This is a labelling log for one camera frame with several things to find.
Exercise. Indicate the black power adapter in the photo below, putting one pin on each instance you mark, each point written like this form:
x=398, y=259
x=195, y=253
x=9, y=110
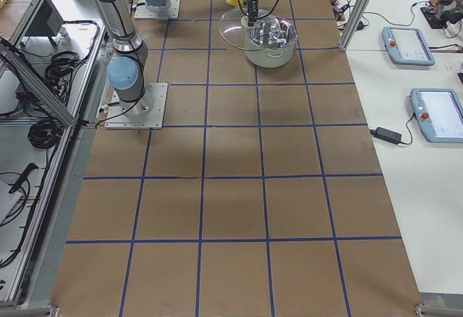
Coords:
x=386, y=135

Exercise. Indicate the glass pot lid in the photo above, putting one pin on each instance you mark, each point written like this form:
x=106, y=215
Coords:
x=233, y=26

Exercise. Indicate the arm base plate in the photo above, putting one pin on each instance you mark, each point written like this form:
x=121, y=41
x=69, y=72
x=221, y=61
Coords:
x=146, y=114
x=146, y=11

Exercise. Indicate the teach pendant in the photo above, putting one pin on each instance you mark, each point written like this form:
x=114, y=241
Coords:
x=438, y=113
x=407, y=46

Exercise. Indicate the yellow corn cob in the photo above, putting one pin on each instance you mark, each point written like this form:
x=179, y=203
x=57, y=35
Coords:
x=232, y=3

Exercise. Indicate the aluminium frame post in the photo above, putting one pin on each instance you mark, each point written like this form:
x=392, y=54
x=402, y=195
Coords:
x=352, y=23

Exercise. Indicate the lower teach pendant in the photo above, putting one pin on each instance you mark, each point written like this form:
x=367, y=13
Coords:
x=438, y=113

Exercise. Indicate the pale green steel pot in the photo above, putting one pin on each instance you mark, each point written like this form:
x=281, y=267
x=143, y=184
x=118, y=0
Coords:
x=270, y=43

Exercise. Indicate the small circuit boards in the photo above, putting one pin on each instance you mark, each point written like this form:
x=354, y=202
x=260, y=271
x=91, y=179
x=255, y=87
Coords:
x=341, y=10

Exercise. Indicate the upper teach pendant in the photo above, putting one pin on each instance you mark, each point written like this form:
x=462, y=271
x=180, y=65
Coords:
x=407, y=46

